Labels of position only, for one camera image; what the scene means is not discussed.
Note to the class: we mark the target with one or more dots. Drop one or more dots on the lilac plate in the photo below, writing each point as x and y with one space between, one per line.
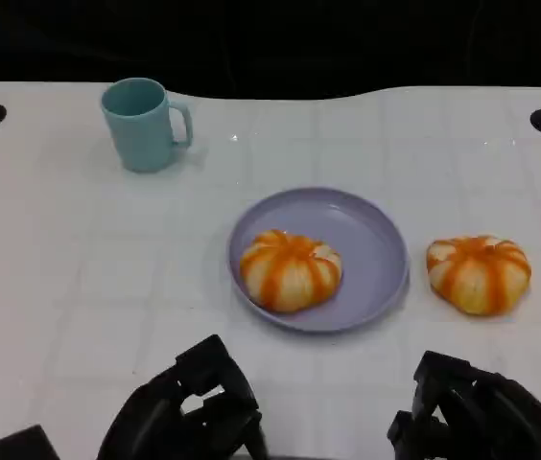
366 239

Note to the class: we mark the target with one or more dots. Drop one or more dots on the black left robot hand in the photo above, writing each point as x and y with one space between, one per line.
155 426

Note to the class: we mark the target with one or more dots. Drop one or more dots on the pale green mug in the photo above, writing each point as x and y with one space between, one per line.
141 129

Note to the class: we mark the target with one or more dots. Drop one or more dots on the orange and white bread roll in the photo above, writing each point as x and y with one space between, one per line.
289 273
479 275

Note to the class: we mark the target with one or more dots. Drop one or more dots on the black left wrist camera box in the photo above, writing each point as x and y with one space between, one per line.
23 445

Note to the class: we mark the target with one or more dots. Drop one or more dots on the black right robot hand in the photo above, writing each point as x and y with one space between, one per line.
491 421

